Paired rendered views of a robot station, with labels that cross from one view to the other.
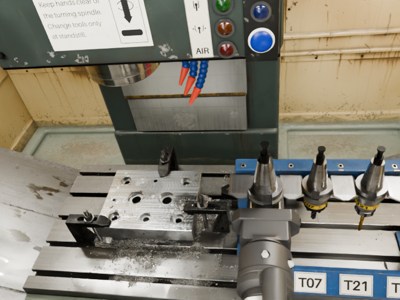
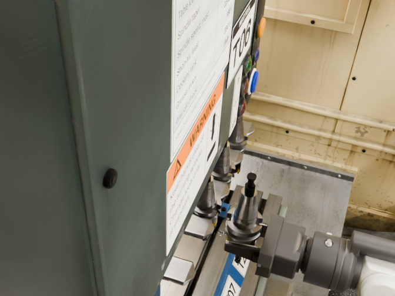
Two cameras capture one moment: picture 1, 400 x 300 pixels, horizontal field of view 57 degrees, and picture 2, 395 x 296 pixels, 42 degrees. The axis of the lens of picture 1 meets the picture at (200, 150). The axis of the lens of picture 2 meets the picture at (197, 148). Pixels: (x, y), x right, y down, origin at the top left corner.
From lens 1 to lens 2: 71 cm
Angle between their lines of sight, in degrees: 62
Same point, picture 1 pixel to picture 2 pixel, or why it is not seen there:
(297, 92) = not seen: outside the picture
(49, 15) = (173, 204)
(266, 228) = (289, 238)
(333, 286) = (237, 277)
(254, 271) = (344, 256)
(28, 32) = (153, 258)
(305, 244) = (177, 286)
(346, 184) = not seen: hidden behind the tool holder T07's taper
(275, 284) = (371, 237)
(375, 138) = not seen: hidden behind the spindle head
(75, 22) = (187, 187)
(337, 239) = (181, 255)
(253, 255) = (326, 253)
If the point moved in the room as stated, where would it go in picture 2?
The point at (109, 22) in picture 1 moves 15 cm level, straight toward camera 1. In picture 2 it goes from (203, 155) to (348, 151)
